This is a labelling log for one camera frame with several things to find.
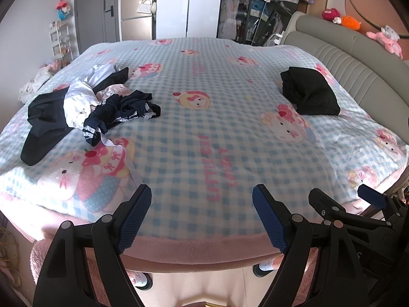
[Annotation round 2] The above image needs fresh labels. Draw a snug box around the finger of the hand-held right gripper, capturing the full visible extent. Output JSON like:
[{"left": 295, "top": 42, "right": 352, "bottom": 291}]
[
  {"left": 358, "top": 184, "right": 405, "bottom": 224},
  {"left": 308, "top": 188, "right": 392, "bottom": 231}
]

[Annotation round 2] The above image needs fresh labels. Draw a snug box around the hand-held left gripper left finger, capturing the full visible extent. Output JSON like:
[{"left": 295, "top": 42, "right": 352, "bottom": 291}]
[{"left": 33, "top": 184, "right": 152, "bottom": 307}]

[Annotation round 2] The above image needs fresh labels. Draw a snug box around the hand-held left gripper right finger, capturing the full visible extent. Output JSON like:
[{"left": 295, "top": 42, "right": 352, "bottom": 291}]
[{"left": 252, "top": 184, "right": 365, "bottom": 307}]

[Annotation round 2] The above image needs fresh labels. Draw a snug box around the navy garment with white trim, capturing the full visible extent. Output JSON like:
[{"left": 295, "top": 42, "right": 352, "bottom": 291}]
[{"left": 82, "top": 90, "right": 162, "bottom": 146}]

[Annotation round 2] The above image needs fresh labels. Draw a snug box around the person's right foot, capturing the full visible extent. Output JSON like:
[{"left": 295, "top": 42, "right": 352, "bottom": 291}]
[{"left": 252, "top": 256, "right": 283, "bottom": 277}]

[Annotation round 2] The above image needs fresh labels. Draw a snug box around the blue checked cartoon printed blanket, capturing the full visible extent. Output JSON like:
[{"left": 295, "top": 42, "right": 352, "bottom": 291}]
[{"left": 0, "top": 37, "right": 409, "bottom": 263}]

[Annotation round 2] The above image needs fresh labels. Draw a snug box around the folded black garment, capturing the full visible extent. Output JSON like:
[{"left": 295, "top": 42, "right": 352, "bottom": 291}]
[{"left": 280, "top": 67, "right": 341, "bottom": 116}]

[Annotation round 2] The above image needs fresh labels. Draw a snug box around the pink garment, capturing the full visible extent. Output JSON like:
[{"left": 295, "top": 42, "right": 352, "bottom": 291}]
[{"left": 96, "top": 84, "right": 131, "bottom": 101}]

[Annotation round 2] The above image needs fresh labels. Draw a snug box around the dark navy garment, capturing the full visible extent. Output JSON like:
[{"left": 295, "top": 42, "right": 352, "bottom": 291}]
[{"left": 21, "top": 88, "right": 77, "bottom": 167}]

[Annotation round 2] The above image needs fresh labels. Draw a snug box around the grey padded bed headboard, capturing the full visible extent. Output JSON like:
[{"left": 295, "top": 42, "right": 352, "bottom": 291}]
[{"left": 283, "top": 11, "right": 409, "bottom": 128}]

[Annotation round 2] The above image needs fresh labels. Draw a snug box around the pink and white plush toy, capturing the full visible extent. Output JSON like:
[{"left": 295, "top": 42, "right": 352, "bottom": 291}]
[{"left": 367, "top": 26, "right": 403, "bottom": 60}]

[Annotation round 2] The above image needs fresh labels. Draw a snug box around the heap of light cloth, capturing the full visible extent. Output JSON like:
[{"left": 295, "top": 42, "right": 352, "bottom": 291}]
[{"left": 17, "top": 61, "right": 64, "bottom": 103}]

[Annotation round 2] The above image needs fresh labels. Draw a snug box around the orange plush toy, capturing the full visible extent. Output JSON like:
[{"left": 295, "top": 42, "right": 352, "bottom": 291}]
[{"left": 340, "top": 15, "right": 361, "bottom": 31}]

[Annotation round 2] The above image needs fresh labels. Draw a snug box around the red plush toy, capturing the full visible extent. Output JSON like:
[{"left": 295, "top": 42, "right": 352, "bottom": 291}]
[{"left": 322, "top": 8, "right": 341, "bottom": 22}]

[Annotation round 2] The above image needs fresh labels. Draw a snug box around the silver refrigerator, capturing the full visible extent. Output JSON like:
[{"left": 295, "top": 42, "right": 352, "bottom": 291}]
[{"left": 120, "top": 0, "right": 157, "bottom": 42}]

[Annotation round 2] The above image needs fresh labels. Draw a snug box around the white shelf rack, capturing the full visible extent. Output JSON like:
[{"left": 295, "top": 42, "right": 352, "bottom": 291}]
[{"left": 49, "top": 21, "right": 72, "bottom": 61}]

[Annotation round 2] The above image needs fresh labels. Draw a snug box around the glass display cabinet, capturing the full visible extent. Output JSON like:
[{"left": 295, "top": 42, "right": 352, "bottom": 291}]
[{"left": 217, "top": 0, "right": 301, "bottom": 43}]

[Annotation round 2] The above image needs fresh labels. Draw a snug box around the grey door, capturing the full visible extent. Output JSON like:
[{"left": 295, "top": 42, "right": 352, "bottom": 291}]
[{"left": 74, "top": 0, "right": 120, "bottom": 53}]

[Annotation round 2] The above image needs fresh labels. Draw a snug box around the white wardrobe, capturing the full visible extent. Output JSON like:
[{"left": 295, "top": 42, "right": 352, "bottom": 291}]
[{"left": 156, "top": 0, "right": 221, "bottom": 39}]

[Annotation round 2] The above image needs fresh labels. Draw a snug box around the red and blue wall plush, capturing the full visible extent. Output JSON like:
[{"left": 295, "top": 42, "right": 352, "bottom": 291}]
[{"left": 56, "top": 0, "right": 71, "bottom": 21}]

